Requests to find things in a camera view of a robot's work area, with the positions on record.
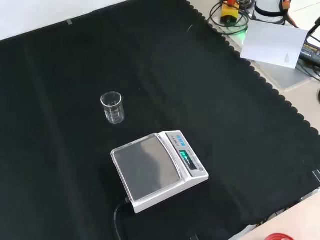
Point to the black power adapter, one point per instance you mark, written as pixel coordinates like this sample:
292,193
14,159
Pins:
310,53

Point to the black scalloped table cloth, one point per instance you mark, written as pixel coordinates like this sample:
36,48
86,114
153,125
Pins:
125,125

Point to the small clear glass beaker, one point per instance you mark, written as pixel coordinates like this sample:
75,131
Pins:
113,110

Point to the pale white board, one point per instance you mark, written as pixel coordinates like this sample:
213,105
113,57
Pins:
273,47

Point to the yellow emergency stop button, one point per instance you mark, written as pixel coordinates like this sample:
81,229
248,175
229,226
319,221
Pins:
229,11

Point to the white electronic balance steel pan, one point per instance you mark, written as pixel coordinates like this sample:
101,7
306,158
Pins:
160,170

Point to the grey tape piece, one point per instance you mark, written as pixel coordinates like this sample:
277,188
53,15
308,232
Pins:
69,22

